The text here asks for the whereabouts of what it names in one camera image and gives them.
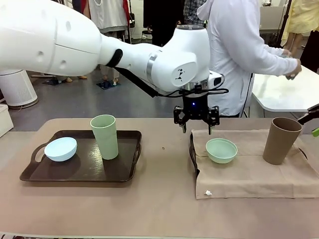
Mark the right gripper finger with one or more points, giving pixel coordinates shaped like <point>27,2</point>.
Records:
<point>315,132</point>
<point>309,114</point>

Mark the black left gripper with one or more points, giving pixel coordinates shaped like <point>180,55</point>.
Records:
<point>195,107</point>

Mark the tall brown cup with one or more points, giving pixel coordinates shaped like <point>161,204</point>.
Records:
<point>280,144</point>

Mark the green bowl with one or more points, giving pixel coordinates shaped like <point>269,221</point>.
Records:
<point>221,154</point>

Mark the beige cloth mat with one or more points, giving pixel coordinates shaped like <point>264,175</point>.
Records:
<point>249,179</point>

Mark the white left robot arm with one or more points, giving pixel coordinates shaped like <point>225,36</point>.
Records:
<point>74,37</point>

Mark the person's left forearm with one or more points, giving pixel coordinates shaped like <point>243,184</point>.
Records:
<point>272,49</point>

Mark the person's right forearm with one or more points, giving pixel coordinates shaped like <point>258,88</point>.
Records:
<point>274,66</point>

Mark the black plastic tray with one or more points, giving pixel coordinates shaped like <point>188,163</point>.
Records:
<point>193,154</point>

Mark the brown plastic tray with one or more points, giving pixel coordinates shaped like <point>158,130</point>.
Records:
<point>74,171</point>

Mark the person's right hand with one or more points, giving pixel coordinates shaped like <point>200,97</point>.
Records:
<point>295,71</point>

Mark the person's left hand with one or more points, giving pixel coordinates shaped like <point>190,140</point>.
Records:
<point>287,53</point>

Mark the white side table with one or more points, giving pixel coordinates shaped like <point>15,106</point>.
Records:
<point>281,92</point>

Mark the person in dark clothes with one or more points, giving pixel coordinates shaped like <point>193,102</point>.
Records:
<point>311,49</point>

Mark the person in white jacket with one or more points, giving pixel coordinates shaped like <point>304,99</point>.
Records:
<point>229,49</point>

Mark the tall green cup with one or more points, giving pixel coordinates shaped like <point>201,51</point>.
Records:
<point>106,139</point>

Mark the mannequin in yellow garment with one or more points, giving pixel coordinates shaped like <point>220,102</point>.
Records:
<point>301,17</point>

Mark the figure in black clothes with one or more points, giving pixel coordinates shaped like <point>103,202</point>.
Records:
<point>159,22</point>

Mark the person in plaid shirt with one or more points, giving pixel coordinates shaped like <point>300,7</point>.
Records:
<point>193,11</point>

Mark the mannequin in grey trousers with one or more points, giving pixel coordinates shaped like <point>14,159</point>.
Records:
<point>67,79</point>

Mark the mannequin in white vest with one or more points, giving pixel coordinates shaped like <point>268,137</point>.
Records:
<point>109,15</point>

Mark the light blue bowl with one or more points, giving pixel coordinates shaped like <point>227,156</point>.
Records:
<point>61,149</point>

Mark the white air purifier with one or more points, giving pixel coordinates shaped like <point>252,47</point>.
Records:
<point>17,89</point>

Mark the white box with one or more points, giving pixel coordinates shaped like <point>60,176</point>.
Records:
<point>5,120</point>

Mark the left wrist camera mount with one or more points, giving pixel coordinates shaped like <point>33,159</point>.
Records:
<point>216,79</point>

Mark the blue mannequin base plate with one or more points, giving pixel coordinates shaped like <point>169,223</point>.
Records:
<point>108,84</point>

